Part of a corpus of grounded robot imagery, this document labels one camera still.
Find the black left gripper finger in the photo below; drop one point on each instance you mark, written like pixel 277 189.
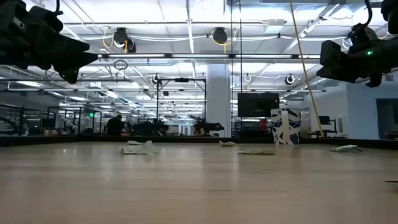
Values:
pixel 84 60
pixel 73 46

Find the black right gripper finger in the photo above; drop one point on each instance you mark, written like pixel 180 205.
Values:
pixel 337 73
pixel 335 53

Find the white green sweetener packet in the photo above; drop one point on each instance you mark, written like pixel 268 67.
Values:
pixel 130 151
pixel 134 142
pixel 150 147
pixel 227 143
pixel 255 152

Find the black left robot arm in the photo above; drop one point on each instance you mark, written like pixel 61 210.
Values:
pixel 9 37

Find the black background robot arm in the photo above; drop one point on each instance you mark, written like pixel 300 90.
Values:
pixel 211 126

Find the black chair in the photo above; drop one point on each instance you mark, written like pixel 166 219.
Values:
pixel 325 120

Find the black metal railing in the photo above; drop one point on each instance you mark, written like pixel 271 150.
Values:
pixel 21 119

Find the person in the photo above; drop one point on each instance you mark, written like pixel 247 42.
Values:
pixel 115 126

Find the blue white patterned mug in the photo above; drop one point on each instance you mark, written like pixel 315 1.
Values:
pixel 286 127

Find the black monitor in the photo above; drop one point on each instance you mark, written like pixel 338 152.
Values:
pixel 258 105

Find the red background object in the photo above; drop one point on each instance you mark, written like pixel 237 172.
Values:
pixel 263 124

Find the long ceiling light bar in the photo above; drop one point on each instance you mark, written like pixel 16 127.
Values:
pixel 199 56

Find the white building column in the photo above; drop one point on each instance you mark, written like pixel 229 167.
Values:
pixel 217 93

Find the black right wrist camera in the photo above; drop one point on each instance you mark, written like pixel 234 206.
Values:
pixel 362 37

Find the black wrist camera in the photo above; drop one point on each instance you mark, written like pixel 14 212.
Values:
pixel 362 37
pixel 46 18

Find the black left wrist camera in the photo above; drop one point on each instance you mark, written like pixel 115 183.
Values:
pixel 46 18

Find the black framed glass enclosure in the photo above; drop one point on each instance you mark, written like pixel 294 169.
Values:
pixel 78 123

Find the black aluminium table frame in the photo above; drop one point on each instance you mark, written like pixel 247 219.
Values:
pixel 62 140

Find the black background rig frame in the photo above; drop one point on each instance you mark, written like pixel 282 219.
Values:
pixel 158 102

